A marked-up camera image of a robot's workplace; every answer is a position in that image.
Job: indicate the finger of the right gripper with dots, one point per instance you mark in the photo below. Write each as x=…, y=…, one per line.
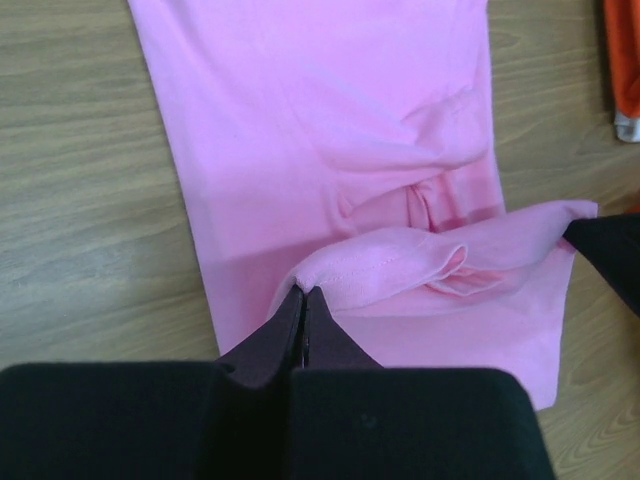
x=611, y=245

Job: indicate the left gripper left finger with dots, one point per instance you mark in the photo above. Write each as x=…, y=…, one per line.
x=222, y=419

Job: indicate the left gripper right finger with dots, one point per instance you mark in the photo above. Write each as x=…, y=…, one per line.
x=416, y=423

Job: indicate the light pink t shirt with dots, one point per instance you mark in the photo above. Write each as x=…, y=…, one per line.
x=348, y=145

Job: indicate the folded white t shirt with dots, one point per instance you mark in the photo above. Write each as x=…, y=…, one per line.
x=627, y=128

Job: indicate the folded orange t shirt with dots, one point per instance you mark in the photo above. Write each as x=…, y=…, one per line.
x=622, y=31

